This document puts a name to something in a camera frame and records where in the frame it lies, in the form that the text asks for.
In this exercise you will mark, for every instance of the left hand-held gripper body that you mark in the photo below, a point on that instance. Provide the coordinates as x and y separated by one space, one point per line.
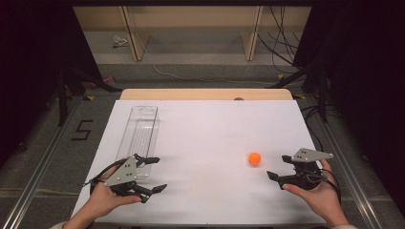
122 173

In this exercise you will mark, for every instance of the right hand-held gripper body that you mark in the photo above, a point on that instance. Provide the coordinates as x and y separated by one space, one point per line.
305 178

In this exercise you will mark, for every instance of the clear plastic container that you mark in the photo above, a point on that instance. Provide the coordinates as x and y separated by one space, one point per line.
141 136

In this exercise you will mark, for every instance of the orange ball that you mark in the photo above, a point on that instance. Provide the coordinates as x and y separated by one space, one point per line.
254 158

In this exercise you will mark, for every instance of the person's right hand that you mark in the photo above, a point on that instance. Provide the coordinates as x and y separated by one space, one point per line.
324 200

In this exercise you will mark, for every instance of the person's left hand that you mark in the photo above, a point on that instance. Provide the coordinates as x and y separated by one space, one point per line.
105 200

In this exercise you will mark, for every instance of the black stand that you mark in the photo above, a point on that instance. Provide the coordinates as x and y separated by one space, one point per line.
321 92
63 95

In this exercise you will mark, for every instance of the wooden table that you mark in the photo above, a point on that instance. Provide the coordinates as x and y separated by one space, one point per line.
203 94

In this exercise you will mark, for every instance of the pink object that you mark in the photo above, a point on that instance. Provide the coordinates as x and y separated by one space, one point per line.
105 81

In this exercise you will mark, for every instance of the crumpled paper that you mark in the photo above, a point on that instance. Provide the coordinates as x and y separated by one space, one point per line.
119 41

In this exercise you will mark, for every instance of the wooden furniture leg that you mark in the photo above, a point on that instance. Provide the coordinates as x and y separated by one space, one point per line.
135 38

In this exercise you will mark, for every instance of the wooden panel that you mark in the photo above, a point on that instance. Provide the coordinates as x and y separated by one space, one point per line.
253 38

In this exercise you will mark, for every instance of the metal floor rail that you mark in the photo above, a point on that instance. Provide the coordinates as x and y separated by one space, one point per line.
38 171
344 165

